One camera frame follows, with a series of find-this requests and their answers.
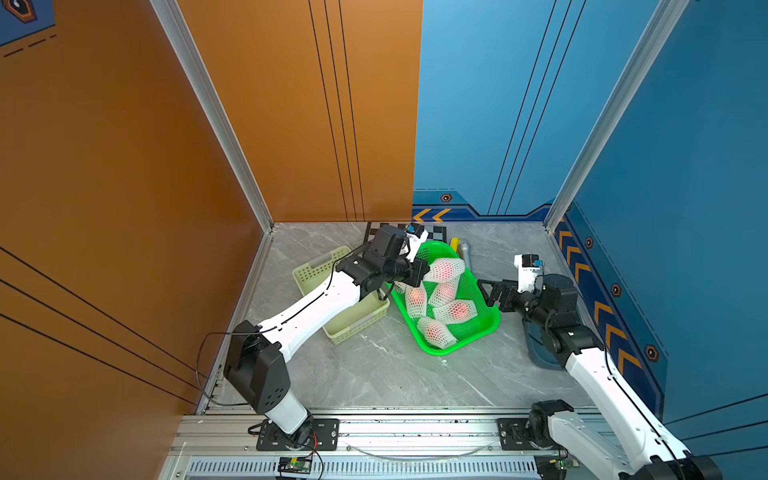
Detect green circuit board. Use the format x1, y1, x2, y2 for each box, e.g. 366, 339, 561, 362
276, 456, 313, 479

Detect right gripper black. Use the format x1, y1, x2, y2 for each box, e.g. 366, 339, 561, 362
477, 278, 554, 331

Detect black white checkerboard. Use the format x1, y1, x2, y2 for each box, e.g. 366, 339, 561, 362
364, 222, 455, 263

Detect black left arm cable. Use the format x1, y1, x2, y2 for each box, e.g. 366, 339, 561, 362
194, 251, 361, 409

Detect pale green plastic basket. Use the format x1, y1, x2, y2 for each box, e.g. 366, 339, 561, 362
292, 245, 390, 345

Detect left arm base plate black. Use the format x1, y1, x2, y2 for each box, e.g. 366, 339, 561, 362
256, 416, 340, 452

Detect right aluminium corner post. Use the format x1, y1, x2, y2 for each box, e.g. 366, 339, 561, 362
543, 0, 689, 234

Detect grey cylinder yellow tip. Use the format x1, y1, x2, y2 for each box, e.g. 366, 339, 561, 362
450, 238, 472, 271

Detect aluminium corner post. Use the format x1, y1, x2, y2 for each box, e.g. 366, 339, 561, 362
543, 0, 689, 234
149, 0, 276, 234

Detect dark teal plastic tray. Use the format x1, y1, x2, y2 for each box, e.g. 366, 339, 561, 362
522, 320, 563, 371

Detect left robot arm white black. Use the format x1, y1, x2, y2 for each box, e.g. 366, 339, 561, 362
223, 223, 429, 446

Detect left aluminium corner post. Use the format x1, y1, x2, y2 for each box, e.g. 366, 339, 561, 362
149, 0, 276, 234

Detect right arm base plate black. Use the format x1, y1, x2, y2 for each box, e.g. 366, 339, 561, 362
496, 417, 566, 452

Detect bright green plastic basket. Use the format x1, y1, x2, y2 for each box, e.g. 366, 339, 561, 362
392, 241, 501, 356

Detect aluminium front rail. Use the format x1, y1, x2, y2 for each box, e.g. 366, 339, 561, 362
158, 409, 685, 480

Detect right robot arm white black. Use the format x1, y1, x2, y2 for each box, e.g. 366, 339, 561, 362
477, 274, 723, 479

